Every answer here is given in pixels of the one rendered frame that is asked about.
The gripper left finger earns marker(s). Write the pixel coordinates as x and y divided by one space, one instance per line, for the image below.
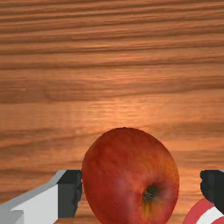
40 201

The red apple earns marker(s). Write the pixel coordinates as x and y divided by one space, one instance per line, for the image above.
128 175

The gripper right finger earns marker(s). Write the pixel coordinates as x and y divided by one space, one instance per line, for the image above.
213 186

